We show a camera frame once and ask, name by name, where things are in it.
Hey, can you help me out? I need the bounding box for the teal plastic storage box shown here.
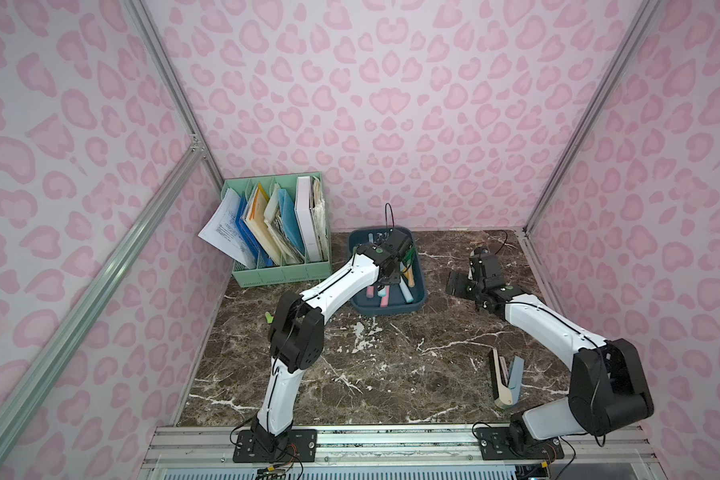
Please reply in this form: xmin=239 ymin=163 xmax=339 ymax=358
xmin=347 ymin=226 xmax=428 ymax=317

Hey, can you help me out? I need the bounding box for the green rake thin wooden handle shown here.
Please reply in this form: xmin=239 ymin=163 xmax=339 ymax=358
xmin=401 ymin=247 xmax=415 ymax=270

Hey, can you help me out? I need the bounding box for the blue rake yellow handle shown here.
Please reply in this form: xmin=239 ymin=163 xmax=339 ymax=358
xmin=402 ymin=264 xmax=415 ymax=288

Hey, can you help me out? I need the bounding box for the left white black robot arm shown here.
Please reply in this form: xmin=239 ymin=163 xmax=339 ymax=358
xmin=251 ymin=228 xmax=415 ymax=453

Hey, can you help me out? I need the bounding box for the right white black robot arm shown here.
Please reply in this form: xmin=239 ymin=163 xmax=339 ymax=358
xmin=445 ymin=248 xmax=655 ymax=452

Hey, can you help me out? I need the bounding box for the white book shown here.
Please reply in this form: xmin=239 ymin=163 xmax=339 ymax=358
xmin=295 ymin=176 xmax=327 ymax=263

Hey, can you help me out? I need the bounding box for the green file organizer crate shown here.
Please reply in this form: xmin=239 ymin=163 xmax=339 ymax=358
xmin=222 ymin=172 xmax=332 ymax=288

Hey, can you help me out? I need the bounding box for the light blue folder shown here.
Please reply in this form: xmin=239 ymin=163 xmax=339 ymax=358
xmin=277 ymin=188 xmax=305 ymax=261

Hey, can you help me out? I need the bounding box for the orange beige folder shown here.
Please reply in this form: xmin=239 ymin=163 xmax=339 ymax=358
xmin=243 ymin=183 xmax=282 ymax=266

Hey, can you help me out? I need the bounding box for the white printed paper sheet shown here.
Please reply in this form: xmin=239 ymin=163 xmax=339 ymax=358
xmin=198 ymin=189 xmax=256 ymax=269

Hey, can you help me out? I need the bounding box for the light blue rake white handle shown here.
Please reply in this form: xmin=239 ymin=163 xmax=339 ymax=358
xmin=399 ymin=278 xmax=414 ymax=304

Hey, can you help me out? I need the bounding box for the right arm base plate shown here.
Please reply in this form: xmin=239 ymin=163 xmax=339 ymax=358
xmin=471 ymin=423 xmax=565 ymax=463

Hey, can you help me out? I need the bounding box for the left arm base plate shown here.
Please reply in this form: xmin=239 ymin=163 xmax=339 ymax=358
xmin=232 ymin=428 xmax=318 ymax=464

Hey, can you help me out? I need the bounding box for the aluminium front rail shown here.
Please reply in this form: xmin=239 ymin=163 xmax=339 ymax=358
xmin=137 ymin=424 xmax=667 ymax=479

